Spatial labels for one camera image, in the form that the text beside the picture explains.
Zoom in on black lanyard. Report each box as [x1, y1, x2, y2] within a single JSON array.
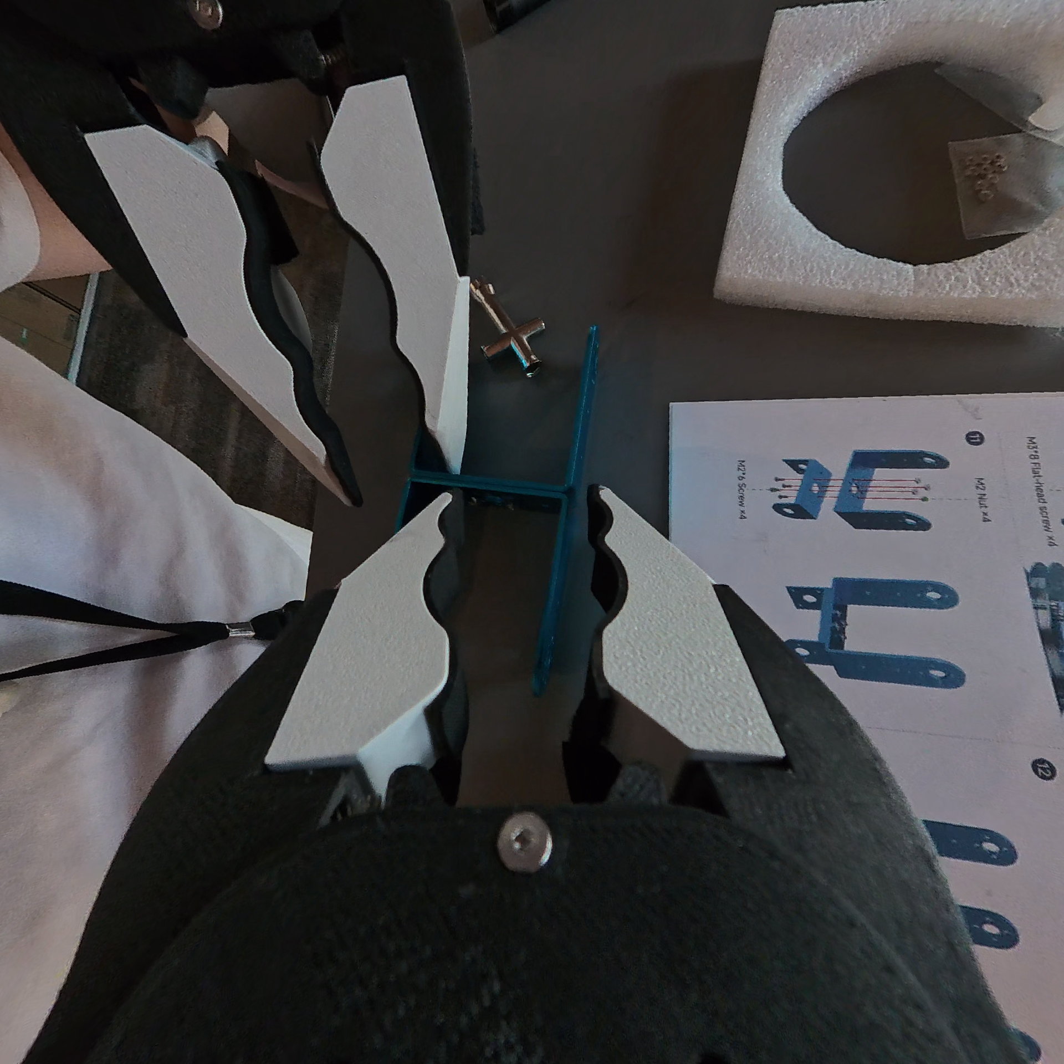
[[0, 579, 304, 684]]

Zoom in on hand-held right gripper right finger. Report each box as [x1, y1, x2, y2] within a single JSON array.
[[574, 484, 786, 803]]

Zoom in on person's left forearm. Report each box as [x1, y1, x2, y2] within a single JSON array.
[[0, 125, 115, 288]]

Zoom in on person's left hand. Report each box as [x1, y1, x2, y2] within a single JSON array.
[[195, 112, 329, 209]]

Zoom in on clear bag of nuts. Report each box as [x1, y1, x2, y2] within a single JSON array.
[[935, 62, 1064, 242]]

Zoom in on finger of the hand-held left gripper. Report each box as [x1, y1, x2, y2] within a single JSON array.
[[320, 75, 472, 473], [83, 123, 364, 508]]

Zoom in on white foam block with hole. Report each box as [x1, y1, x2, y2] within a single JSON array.
[[713, 7, 1064, 315]]

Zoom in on silver cross wrench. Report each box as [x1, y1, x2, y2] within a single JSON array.
[[469, 278, 545, 383]]

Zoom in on dark desk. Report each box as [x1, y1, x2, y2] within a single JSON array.
[[308, 0, 1064, 811]]

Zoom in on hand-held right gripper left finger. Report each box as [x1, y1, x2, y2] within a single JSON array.
[[264, 490, 467, 803]]

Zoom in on white instruction sheet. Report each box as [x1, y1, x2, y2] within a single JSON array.
[[669, 391, 1064, 1064]]

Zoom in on blue metal bracket assembly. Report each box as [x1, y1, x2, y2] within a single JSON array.
[[397, 326, 601, 698]]

